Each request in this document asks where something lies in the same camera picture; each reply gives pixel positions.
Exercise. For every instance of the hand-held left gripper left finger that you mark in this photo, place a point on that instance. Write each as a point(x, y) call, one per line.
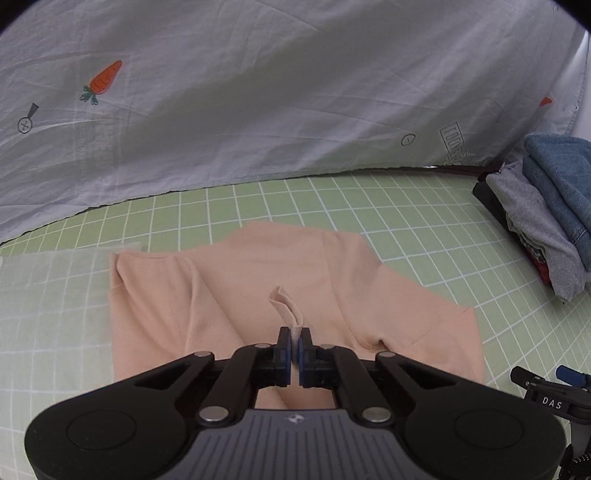
point(285, 357)

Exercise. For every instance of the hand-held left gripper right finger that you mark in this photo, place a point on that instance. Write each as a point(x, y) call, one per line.
point(304, 357)

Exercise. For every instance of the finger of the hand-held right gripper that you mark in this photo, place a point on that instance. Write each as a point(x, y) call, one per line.
point(524, 378)
point(572, 376)

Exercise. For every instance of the beige shirt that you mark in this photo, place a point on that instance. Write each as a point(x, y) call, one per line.
point(240, 277)

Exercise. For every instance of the stack of folded clothes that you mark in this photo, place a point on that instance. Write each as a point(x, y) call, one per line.
point(535, 217)

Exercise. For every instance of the folded red printed garment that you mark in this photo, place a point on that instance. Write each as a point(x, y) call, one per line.
point(540, 265)

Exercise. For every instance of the green grid mat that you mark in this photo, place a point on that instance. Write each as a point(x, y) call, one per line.
point(415, 230)

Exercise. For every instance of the folded black garment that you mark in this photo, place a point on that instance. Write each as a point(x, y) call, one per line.
point(489, 196)

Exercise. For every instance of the folded blue denim garment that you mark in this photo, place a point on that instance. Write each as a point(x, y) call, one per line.
point(563, 175)

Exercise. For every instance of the pale translucent sheet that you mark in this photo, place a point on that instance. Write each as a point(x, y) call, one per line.
point(46, 300)

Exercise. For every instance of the grey carrot-printed sheet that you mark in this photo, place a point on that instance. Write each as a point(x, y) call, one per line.
point(277, 92)

